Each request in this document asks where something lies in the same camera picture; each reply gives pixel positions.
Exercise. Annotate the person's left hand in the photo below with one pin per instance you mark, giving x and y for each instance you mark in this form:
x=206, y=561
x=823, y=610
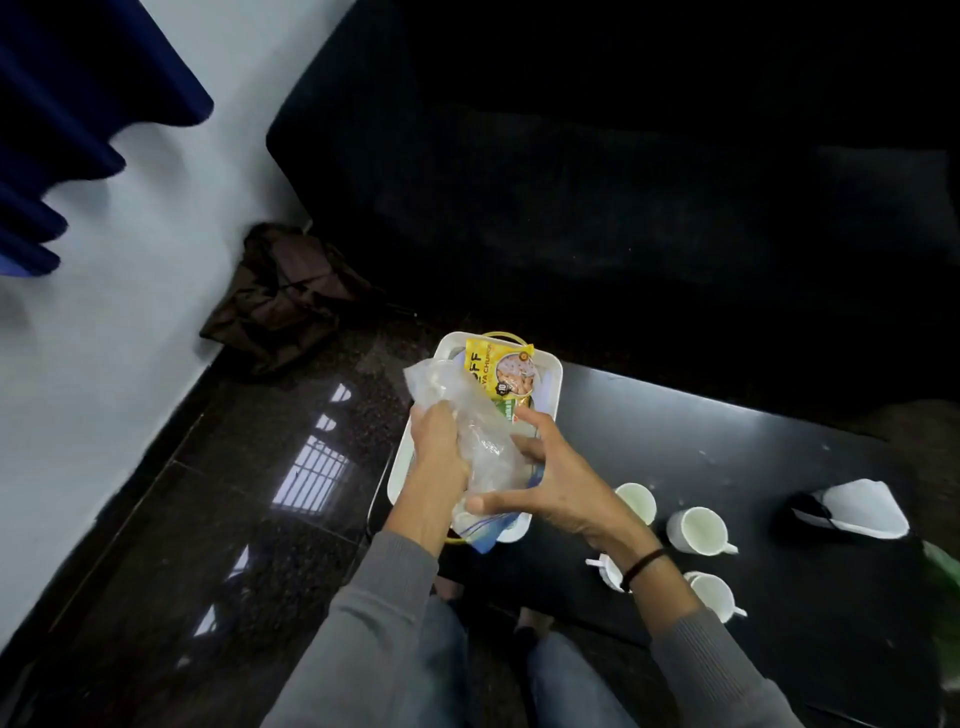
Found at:
x=439, y=457

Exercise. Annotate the white cup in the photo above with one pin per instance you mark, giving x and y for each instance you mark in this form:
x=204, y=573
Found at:
x=697, y=531
x=609, y=571
x=639, y=501
x=716, y=596

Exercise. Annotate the green waste bin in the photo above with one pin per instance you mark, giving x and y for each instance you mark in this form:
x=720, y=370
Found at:
x=945, y=600

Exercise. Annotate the person's left forearm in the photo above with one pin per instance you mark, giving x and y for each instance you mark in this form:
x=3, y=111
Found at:
x=360, y=637

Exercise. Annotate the black round holder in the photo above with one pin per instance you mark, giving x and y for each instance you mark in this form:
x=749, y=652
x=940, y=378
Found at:
x=795, y=521

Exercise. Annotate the black sofa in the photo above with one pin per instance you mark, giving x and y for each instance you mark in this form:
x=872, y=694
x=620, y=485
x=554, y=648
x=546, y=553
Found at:
x=600, y=187

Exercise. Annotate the yellow snack packet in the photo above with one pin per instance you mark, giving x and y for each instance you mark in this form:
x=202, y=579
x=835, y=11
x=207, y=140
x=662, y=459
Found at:
x=484, y=360

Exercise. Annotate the person's right leg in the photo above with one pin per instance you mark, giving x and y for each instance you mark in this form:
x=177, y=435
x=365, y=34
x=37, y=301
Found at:
x=577, y=682

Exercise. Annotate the brown cloth bag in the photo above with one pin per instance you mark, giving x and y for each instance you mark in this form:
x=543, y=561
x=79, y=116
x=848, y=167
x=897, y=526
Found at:
x=285, y=292

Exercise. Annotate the black table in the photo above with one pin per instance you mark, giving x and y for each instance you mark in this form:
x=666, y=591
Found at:
x=675, y=450

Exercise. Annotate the clear zip bag blue strip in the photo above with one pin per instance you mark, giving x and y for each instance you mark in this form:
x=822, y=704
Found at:
x=487, y=450

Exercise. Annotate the person's right hand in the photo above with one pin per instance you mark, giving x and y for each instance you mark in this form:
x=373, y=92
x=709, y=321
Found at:
x=577, y=495

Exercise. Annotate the blue curtain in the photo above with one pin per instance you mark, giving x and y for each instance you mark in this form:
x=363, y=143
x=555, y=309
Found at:
x=75, y=97

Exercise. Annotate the person's right forearm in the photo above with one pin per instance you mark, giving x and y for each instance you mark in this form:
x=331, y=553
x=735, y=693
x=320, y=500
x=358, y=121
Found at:
x=705, y=660

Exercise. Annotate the green snack packet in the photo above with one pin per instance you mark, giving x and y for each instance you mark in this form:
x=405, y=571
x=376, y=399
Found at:
x=510, y=409

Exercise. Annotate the white paper napkin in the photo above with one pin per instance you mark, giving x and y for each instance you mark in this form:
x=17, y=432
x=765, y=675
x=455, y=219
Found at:
x=855, y=506

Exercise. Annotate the black wrist band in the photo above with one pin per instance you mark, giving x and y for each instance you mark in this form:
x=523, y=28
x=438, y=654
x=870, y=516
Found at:
x=643, y=568

